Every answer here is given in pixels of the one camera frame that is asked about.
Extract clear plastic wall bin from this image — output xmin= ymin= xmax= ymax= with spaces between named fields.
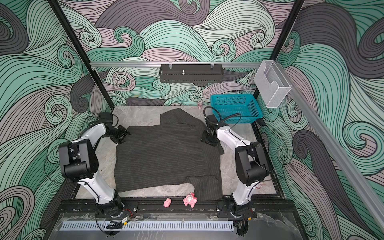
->
xmin=254 ymin=60 xmax=292 ymax=109

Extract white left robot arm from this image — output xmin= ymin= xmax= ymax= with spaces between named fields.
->
xmin=58 ymin=112 xmax=130 ymax=218

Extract pink white figurine toy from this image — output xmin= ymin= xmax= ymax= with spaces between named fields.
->
xmin=255 ymin=182 xmax=265 ymax=189

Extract white slotted cable duct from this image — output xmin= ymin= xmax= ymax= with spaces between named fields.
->
xmin=59 ymin=220 xmax=234 ymax=232

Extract pink plush pig toy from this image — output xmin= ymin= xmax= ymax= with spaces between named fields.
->
xmin=183 ymin=193 xmax=198 ymax=208

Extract black wall shelf tray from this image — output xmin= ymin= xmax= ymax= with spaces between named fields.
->
xmin=159 ymin=65 xmax=224 ymax=84

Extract aluminium wall rail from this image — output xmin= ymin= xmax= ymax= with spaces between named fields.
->
xmin=90 ymin=61 xmax=261 ymax=69

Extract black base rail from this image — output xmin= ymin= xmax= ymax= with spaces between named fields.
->
xmin=59 ymin=195 xmax=296 ymax=219

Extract dark grey pinstripe shirt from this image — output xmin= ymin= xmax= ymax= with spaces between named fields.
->
xmin=114 ymin=109 xmax=224 ymax=201

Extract teal plastic basket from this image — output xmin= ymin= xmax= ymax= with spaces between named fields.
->
xmin=211 ymin=94 xmax=263 ymax=125

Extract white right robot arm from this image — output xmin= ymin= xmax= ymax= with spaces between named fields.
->
xmin=201 ymin=115 xmax=270 ymax=219

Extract pink poker chip stack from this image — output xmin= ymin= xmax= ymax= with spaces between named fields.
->
xmin=198 ymin=100 xmax=203 ymax=110

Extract small pink toy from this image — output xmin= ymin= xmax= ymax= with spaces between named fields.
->
xmin=163 ymin=198 xmax=172 ymax=208

